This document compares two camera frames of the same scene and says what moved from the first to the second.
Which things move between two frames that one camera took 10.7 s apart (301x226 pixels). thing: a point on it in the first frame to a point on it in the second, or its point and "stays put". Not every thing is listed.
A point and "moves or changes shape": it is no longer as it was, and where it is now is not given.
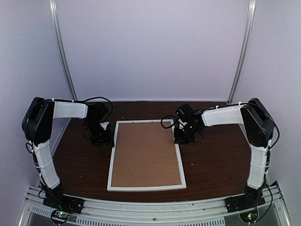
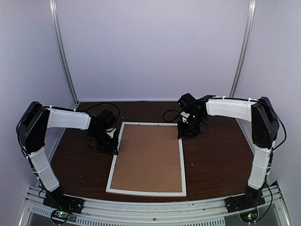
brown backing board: [145, 155] moves or changes shape
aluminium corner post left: [54, 15] stays put
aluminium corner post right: [250, 12] stays put
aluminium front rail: [210, 212] stays put
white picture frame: [183, 185] moves or changes shape
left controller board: [59, 216] stays put
